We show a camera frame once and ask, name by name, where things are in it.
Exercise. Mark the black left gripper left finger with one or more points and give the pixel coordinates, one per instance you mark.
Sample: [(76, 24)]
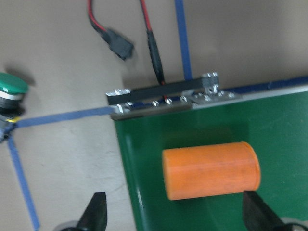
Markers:
[(94, 217)]

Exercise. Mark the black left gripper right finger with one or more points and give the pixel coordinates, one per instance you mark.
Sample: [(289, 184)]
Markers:
[(258, 216)]

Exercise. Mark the plain orange cylinder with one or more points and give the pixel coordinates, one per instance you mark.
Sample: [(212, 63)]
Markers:
[(210, 170)]

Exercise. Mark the green push button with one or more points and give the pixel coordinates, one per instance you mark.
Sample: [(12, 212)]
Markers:
[(12, 92)]

